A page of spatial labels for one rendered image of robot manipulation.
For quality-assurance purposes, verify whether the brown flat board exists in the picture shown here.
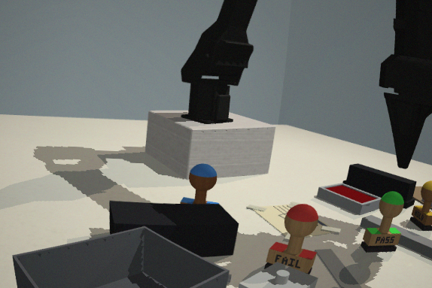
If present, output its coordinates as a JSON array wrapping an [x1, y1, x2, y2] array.
[[412, 186, 432, 210]]

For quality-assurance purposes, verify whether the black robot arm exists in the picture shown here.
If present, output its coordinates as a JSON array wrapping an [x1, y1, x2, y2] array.
[[181, 0, 432, 124]]

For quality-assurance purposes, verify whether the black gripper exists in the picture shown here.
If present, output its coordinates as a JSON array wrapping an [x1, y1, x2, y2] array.
[[379, 10, 432, 169]]

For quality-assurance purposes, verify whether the wooden fail stamp with red knob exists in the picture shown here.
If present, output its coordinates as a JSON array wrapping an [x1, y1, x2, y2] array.
[[265, 204, 318, 274]]

